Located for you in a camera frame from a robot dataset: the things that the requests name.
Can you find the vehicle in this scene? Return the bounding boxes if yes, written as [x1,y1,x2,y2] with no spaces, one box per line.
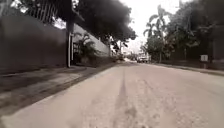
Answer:
[136,55,152,64]

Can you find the green palm bush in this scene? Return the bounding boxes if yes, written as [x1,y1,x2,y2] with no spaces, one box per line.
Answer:
[73,32,100,65]

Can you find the pale pole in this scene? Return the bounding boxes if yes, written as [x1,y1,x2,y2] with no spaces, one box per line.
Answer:
[67,32,72,68]

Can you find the large dark tree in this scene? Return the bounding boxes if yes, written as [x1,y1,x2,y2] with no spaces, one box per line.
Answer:
[19,0,138,69]

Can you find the pale grey concrete road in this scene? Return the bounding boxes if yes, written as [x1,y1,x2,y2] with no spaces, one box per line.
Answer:
[0,60,224,128]

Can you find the dark grey pavement strip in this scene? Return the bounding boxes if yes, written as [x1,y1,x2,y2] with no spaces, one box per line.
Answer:
[0,61,118,118]

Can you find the row of trees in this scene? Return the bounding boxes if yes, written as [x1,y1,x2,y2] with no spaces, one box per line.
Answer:
[140,0,224,64]

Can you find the grey kerbed verge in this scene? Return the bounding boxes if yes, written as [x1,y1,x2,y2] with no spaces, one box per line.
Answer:
[151,61,224,77]

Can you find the small white sign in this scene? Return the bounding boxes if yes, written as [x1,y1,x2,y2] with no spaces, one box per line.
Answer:
[200,54,209,63]

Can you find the long grey boundary wall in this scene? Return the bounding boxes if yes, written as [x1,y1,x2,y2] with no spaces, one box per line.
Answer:
[0,7,112,75]

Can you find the metal railing on wall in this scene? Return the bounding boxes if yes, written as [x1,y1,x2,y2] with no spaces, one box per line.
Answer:
[25,0,58,25]

